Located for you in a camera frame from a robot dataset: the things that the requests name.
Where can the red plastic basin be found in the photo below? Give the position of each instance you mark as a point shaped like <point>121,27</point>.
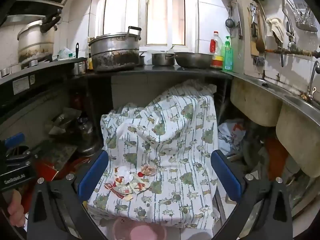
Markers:
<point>276,155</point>

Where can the crumpled white tissue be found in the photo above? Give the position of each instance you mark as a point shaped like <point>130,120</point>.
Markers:
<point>125,173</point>

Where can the white snack packet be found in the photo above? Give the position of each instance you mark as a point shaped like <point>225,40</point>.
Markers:
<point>138,186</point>

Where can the hanging knife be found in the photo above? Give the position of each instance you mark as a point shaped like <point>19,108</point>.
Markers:
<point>240,25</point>

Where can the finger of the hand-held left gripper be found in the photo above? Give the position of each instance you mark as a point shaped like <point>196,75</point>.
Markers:
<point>15,139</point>

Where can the beige hanging cloth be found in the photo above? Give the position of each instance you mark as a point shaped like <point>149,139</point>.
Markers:
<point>276,27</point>

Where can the wooden cutting board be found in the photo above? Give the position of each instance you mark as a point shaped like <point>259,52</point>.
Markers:
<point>243,30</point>

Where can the red cardboard box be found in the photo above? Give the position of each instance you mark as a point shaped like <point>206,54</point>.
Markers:
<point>50,170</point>

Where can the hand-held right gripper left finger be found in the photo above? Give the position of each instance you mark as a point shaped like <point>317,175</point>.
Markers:
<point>93,174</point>

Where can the large aluminium pot with lid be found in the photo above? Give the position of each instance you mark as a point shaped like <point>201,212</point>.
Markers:
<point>115,55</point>

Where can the black gas stove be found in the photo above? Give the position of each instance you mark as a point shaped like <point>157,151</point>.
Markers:
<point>37,77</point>

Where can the rusty water pipe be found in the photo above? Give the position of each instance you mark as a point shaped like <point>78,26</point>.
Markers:
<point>292,51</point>

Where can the steel sink faucet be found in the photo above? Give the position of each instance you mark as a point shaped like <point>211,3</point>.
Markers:
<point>312,80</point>

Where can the wooden spoon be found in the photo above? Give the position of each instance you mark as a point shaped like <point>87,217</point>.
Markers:
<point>260,45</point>

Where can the person's left hand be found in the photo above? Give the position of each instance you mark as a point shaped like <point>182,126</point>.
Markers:
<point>15,206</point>

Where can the window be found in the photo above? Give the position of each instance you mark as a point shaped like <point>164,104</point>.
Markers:
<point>157,12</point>

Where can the green plastic bag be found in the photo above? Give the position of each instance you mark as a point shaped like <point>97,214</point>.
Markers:
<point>65,53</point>

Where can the small steel pot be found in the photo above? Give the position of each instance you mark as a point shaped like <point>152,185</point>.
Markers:
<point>162,59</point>

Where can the white plastic bag orange print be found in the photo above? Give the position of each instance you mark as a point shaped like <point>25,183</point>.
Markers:
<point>231,135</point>

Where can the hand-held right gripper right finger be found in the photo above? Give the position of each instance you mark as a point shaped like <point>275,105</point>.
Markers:
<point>226,176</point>

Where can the oil bottle with red label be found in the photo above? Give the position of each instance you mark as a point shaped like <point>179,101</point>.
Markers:
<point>217,52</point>

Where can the aluminium pressure cooker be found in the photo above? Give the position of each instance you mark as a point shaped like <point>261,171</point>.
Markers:
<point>35,42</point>

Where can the small hanging strainer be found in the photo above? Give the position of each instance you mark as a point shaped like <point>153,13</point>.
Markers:
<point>229,23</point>

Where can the green dish soap bottle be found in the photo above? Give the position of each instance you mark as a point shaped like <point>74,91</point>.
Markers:
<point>228,57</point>

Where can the metal basin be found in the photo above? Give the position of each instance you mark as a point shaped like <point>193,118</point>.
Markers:
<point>193,60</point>

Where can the steel double sink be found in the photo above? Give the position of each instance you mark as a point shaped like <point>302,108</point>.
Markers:
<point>255,105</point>

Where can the scissors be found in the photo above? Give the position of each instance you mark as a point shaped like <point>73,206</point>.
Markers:
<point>253,12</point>

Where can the steel pot with lid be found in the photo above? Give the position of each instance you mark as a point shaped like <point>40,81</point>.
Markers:
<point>87,137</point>

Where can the metal wall tap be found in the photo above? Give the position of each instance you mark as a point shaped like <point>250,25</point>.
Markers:
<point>291,43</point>

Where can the torn white red wrapper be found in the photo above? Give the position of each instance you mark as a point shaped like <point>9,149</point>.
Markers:
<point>122,186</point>

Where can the crumpled pink wrapper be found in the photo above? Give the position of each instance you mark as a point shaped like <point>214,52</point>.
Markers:
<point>148,170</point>

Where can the white animal print cloth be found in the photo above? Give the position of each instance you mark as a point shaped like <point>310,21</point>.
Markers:
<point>162,130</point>

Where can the pink plastic basket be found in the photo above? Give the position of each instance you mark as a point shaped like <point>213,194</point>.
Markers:
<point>140,231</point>

